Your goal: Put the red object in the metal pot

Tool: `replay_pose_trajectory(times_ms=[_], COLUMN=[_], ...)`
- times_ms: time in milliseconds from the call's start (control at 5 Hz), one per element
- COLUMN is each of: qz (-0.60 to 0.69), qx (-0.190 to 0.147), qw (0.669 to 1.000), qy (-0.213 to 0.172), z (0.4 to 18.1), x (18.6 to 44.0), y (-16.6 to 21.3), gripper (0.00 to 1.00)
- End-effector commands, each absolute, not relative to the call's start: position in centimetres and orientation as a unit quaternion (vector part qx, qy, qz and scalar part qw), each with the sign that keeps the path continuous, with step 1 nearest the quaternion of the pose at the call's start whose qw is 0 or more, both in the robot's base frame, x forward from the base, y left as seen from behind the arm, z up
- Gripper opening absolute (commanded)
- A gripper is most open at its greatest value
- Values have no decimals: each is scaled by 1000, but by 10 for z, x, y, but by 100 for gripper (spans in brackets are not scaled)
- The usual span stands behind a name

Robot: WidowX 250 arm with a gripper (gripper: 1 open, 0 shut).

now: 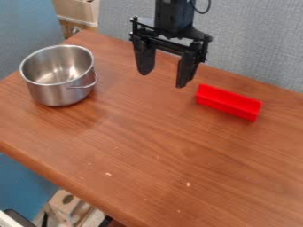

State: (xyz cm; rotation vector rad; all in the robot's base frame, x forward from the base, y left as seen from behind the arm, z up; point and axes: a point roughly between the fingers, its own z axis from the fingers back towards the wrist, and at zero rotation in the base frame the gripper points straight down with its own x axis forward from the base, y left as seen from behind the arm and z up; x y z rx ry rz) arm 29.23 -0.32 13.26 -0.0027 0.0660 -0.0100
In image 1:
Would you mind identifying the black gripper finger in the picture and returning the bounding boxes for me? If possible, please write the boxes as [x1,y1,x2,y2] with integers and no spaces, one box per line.
[177,43,203,88]
[133,35,157,75]

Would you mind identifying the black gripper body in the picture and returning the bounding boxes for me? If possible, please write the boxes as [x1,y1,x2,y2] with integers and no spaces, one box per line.
[130,0,214,64]

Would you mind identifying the red rectangular block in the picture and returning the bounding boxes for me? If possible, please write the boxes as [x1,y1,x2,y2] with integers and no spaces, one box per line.
[195,84,264,121]

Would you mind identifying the metal pot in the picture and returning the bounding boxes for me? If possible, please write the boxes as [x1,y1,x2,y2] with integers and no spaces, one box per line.
[19,44,99,107]

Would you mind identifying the wooden stand under table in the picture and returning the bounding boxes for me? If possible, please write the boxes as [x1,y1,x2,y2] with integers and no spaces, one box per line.
[33,189,106,227]

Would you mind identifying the black and white device corner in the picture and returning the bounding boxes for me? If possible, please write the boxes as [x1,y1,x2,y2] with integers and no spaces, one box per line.
[0,209,37,227]

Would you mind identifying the black cable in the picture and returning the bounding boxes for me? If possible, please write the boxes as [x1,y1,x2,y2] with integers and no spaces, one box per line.
[190,0,214,15]

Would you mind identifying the wooden frame behind table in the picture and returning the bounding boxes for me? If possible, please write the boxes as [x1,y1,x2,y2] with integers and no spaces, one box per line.
[53,0,99,38]

